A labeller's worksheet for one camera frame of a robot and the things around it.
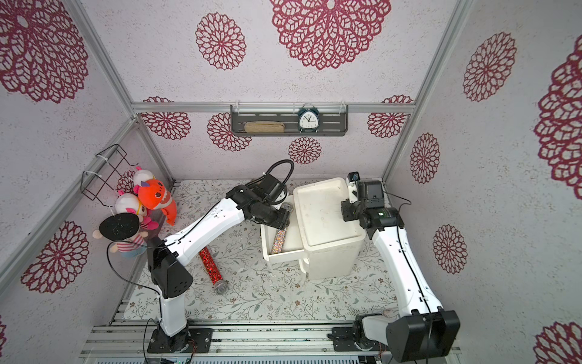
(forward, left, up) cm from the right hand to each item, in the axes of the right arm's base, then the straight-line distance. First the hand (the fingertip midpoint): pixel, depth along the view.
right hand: (350, 200), depth 77 cm
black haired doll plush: (-11, +77, -3) cm, 78 cm away
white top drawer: (-11, +20, -11) cm, 25 cm away
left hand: (-5, +24, -7) cm, 25 cm away
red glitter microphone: (-23, +46, -21) cm, 56 cm away
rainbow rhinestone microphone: (-9, +24, -8) cm, 27 cm away
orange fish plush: (+7, +75, -6) cm, 76 cm away
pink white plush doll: (+2, +82, -4) cm, 82 cm away
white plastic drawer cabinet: (-17, +8, -2) cm, 18 cm away
